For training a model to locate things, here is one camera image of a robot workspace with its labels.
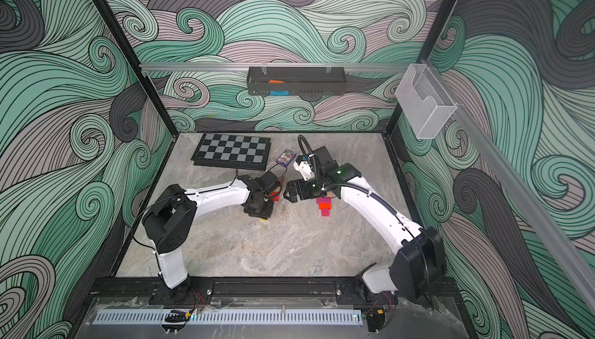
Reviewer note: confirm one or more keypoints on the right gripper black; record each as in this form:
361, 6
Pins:
297, 189

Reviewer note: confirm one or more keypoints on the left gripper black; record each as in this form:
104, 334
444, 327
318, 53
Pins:
266, 215

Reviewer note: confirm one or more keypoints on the magenta long block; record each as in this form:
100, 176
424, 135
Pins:
324, 200

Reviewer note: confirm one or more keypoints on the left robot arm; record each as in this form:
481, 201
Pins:
169, 220

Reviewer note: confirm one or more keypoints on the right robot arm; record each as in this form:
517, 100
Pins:
419, 253

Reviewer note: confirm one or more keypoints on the blue playing card box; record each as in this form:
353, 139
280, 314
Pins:
286, 158

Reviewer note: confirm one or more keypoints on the black grey chessboard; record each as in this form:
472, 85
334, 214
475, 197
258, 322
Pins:
232, 151

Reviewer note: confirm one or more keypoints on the white slotted cable duct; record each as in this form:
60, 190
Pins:
234, 317

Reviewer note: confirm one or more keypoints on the black wall tray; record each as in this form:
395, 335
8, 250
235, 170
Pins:
296, 81

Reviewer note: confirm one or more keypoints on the clear plastic wall box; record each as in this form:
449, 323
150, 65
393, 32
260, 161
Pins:
425, 100

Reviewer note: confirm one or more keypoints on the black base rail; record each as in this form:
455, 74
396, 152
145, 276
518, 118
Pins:
216, 290

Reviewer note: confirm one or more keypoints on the aluminium back rail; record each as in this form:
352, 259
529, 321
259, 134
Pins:
244, 67

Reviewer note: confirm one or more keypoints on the aluminium rail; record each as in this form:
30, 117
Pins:
561, 248
244, 67

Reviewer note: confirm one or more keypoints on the aluminium right rail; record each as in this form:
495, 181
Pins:
561, 248

